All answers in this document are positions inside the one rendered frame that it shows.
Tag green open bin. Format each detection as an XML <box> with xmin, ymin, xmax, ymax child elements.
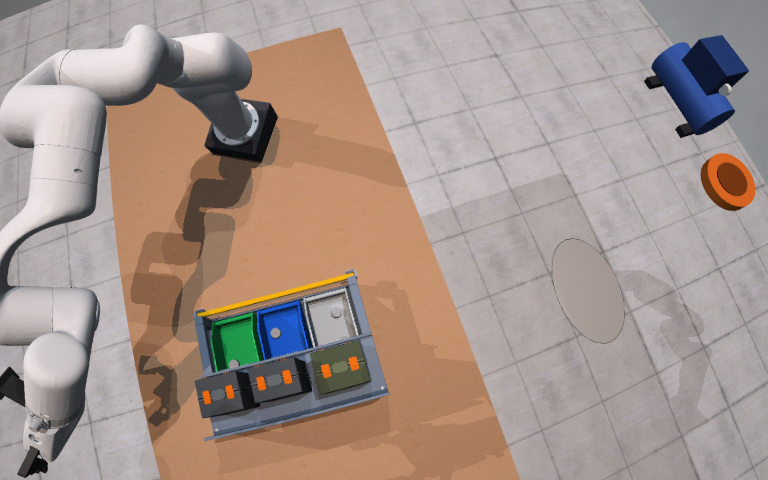
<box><xmin>211</xmin><ymin>314</ymin><xmax>264</xmax><ymax>372</ymax></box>

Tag yellow bar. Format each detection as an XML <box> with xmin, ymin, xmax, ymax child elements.
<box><xmin>197</xmin><ymin>273</ymin><xmax>354</xmax><ymax>317</ymax></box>

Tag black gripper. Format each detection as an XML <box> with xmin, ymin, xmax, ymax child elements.
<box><xmin>17</xmin><ymin>394</ymin><xmax>85</xmax><ymax>478</ymax></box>

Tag dark grey case with orange latches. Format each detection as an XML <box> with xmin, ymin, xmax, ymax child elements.
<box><xmin>195</xmin><ymin>371</ymin><xmax>260</xmax><ymax>418</ymax></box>
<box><xmin>247</xmin><ymin>357</ymin><xmax>312</xmax><ymax>403</ymax></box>

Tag grey metal shelf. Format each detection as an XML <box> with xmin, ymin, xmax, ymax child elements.
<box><xmin>194</xmin><ymin>269</ymin><xmax>390</xmax><ymax>441</ymax></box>

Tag olive green case with orange latches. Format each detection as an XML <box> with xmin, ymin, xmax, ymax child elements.
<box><xmin>310</xmin><ymin>340</ymin><xmax>371</xmax><ymax>394</ymax></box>

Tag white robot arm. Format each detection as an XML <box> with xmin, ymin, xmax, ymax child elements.
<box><xmin>0</xmin><ymin>24</ymin><xmax>259</xmax><ymax>433</ymax></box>

